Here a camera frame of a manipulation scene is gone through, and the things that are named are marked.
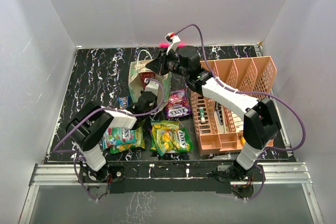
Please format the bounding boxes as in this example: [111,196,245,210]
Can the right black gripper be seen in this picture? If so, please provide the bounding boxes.
[146,48,190,78]

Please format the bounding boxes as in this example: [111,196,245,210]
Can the red snack packet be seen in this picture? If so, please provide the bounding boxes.
[139,71,156,88]

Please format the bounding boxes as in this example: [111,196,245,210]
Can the green white paper bag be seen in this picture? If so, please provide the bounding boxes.
[128,49,172,112]

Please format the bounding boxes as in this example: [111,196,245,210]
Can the blue snack packet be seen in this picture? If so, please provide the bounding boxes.
[118,95,131,109]

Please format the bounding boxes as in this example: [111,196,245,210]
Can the purple snack box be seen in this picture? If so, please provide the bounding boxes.
[165,89,192,119]

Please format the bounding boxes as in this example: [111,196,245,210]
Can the green fox's candy bag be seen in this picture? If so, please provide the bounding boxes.
[110,127,145,154]
[151,120,194,156]
[150,125,165,156]

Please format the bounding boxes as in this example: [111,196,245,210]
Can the teal snack packet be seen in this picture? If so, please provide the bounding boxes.
[102,128,137,149]

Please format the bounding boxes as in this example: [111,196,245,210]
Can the orange plastic desk organizer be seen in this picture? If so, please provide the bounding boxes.
[190,56,277,156]

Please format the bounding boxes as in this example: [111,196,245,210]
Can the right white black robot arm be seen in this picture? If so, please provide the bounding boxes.
[145,46,281,180]

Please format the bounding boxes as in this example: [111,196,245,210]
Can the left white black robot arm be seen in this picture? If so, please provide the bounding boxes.
[65,90,158,182]

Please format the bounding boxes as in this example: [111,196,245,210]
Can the green white glue stick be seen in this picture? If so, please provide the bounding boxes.
[199,107,205,124]

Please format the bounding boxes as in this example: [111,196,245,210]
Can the yellow block in organizer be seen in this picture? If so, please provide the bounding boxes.
[239,135,246,146]

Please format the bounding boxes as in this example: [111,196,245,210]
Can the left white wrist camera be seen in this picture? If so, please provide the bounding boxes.
[144,78,159,96]

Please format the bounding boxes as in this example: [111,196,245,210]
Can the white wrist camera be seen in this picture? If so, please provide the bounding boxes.
[165,33,181,55]
[144,78,159,96]

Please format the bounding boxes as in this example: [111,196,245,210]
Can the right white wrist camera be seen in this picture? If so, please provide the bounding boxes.
[165,33,181,55]

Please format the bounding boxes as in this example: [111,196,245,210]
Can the black mounting base plate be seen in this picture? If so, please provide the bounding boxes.
[79,160,265,194]

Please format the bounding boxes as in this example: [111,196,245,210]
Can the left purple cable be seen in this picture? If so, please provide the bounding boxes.
[52,78,166,200]

